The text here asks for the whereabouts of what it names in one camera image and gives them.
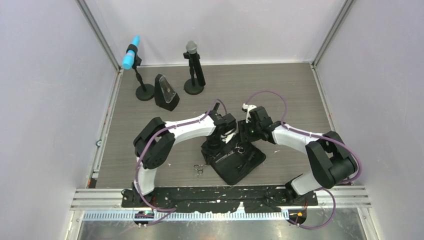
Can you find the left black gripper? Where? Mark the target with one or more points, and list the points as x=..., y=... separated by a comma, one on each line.
x=209, y=153

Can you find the black mic stand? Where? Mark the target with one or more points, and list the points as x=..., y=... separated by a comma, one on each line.
x=144, y=92
x=191, y=86

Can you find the black hair comb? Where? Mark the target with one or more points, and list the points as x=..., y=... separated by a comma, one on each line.
x=216, y=106

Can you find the left black mic stand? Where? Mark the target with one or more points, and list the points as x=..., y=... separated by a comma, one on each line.
x=144, y=92

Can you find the black hair clip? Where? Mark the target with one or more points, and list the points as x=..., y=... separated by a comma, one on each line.
x=248, y=165

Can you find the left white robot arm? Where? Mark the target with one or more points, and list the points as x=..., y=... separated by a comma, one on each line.
x=153, y=144

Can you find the black metronome clear cover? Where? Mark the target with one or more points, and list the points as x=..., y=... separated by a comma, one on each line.
x=165, y=96

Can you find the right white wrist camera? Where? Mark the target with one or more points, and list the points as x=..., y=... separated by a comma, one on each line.
x=247, y=108

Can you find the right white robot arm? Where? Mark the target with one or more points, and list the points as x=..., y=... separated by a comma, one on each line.
x=330, y=162

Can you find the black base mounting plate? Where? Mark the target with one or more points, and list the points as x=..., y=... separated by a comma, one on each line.
x=217, y=199

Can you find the silver scissors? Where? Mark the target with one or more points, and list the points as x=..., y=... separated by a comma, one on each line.
x=199, y=168
x=238, y=148

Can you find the right black mic stand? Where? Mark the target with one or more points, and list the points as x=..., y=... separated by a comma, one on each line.
x=191, y=86

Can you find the grey black microphone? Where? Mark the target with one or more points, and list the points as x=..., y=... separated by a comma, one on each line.
x=192, y=50

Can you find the blue microphone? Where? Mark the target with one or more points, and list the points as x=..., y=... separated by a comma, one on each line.
x=131, y=58

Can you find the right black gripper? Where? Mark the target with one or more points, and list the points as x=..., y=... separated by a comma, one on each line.
x=243, y=127

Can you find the black zip tool case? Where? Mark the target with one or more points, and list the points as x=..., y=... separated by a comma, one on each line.
x=226, y=164

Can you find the aluminium frame rail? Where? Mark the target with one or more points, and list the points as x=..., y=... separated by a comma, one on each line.
x=106, y=204

